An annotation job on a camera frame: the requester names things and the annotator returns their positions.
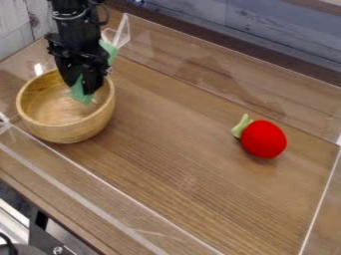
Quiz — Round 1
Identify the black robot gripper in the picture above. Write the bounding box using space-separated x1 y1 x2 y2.
44 15 109 96

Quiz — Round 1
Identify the green rectangular block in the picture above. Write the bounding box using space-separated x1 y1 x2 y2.
71 39 119 105

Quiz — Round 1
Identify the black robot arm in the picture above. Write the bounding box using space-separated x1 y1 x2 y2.
44 0 109 96

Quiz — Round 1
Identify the brown wooden bowl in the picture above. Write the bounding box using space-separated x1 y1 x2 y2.
16 69 116 143

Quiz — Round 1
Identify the red plush tomato toy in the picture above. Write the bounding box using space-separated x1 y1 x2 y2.
231 114 287 158

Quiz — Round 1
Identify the clear acrylic corner bracket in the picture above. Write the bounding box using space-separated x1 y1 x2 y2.
101 14 131 49

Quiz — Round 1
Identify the clear acrylic tray wall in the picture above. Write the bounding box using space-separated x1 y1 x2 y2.
0 113 222 255

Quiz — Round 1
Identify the black metal table frame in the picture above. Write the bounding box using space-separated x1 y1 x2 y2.
28 210 76 255

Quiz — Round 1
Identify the black cable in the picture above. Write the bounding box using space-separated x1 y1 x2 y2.
0 232 20 255

